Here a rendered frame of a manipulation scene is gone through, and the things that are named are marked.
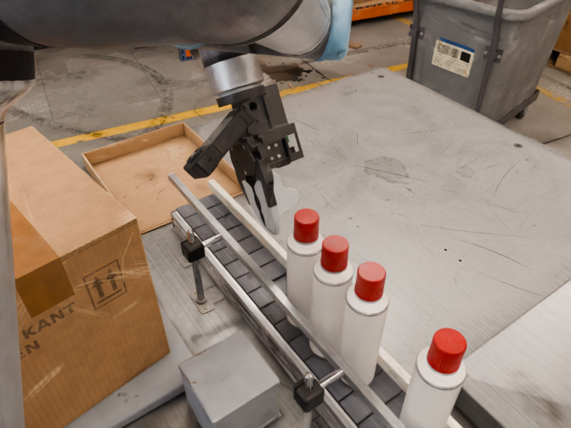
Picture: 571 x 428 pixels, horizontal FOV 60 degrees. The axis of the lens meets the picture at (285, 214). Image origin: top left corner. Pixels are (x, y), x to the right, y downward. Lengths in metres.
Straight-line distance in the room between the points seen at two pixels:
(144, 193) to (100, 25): 0.93
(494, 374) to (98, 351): 0.54
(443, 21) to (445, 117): 1.28
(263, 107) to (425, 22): 2.08
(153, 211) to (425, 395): 0.70
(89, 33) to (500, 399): 0.67
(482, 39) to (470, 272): 1.77
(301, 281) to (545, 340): 0.38
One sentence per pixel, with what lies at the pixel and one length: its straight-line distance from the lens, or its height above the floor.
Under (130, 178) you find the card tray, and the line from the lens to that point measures 1.18.
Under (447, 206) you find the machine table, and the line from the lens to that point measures 1.11.
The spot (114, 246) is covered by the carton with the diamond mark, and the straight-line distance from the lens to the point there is 0.61.
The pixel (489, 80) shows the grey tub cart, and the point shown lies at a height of 0.46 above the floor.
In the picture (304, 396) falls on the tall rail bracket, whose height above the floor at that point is 0.97.
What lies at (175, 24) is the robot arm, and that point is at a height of 1.43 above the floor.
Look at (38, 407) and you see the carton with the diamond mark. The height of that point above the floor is 0.92.
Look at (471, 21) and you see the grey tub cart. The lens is 2.61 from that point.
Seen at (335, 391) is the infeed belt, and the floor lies 0.88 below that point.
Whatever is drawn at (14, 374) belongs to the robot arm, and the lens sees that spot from 0.32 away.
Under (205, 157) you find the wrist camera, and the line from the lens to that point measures 0.66.
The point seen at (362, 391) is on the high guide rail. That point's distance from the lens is 0.62.
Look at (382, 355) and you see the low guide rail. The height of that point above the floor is 0.92.
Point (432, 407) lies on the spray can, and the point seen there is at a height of 1.00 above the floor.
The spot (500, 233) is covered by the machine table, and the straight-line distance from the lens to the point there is 1.08.
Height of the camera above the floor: 1.49
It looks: 40 degrees down
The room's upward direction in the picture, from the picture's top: straight up
